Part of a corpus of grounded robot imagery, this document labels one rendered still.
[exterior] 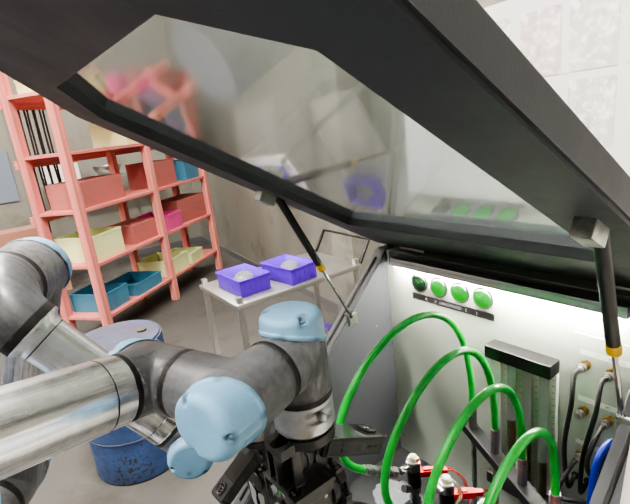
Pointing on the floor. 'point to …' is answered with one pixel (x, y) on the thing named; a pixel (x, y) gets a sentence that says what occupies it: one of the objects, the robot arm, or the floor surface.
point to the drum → (124, 456)
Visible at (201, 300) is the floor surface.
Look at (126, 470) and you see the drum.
